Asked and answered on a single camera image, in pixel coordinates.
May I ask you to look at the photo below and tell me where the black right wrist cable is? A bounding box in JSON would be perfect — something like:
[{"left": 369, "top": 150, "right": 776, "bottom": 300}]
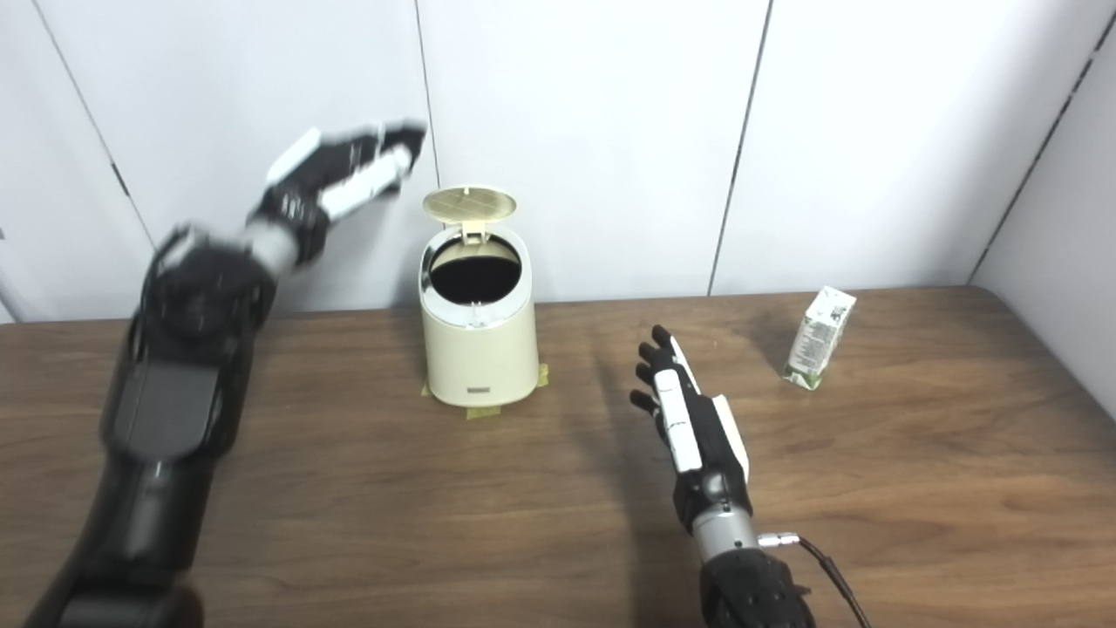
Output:
[{"left": 759, "top": 532, "right": 873, "bottom": 628}]

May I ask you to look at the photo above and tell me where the white green milk carton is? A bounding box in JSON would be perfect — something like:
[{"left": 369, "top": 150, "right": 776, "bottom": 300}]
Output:
[{"left": 782, "top": 286, "right": 858, "bottom": 391}]

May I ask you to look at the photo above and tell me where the cream-colored bin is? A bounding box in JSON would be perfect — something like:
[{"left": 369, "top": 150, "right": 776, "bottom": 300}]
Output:
[{"left": 418, "top": 185, "right": 540, "bottom": 408}]

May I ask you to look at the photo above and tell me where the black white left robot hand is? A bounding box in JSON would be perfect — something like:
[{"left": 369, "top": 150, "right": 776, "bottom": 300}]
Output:
[{"left": 248, "top": 120, "right": 428, "bottom": 264}]

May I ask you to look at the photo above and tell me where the round cream bin lid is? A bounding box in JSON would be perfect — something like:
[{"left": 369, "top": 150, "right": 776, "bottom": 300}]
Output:
[{"left": 423, "top": 185, "right": 517, "bottom": 242}]

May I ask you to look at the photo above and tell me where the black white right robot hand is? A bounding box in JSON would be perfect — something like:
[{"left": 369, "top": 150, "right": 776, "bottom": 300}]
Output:
[{"left": 629, "top": 325, "right": 755, "bottom": 535}]

